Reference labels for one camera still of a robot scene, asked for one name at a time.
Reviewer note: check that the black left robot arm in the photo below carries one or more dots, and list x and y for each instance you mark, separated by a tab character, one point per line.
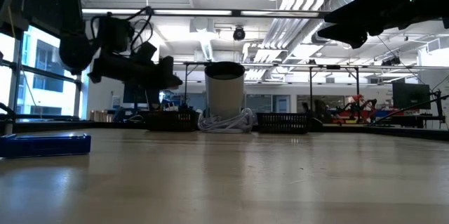
70	6

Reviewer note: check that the wooden crates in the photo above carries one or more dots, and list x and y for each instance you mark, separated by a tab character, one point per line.
101	116

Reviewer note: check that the black ceiling camera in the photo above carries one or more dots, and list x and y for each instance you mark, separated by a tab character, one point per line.
239	34

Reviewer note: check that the long ceiling light strip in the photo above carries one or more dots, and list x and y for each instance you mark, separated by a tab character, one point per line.
193	12

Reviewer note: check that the white ceiling duct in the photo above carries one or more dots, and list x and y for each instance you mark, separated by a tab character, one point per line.
207	50

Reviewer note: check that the black background desk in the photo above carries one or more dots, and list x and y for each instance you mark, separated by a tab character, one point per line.
414	120

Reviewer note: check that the white cylindrical air purifier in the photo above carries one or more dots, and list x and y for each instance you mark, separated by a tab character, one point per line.
224	97

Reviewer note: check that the large glass window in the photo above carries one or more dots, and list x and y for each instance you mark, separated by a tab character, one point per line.
42	94

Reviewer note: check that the black computer monitor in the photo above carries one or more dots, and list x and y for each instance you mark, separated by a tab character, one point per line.
135	95
410	95

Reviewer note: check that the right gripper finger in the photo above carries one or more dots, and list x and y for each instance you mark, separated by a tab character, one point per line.
350	15
350	32

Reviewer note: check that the blue digital timer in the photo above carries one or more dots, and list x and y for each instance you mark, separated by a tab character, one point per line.
42	146

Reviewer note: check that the red robot equipment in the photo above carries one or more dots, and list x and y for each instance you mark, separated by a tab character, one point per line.
358	100

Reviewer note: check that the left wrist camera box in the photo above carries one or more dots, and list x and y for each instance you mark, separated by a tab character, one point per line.
115	34

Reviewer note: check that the black plastic basket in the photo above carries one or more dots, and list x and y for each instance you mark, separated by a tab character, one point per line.
280	124
175	122

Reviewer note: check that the black background rig frame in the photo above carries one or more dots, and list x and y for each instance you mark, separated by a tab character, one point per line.
311	90

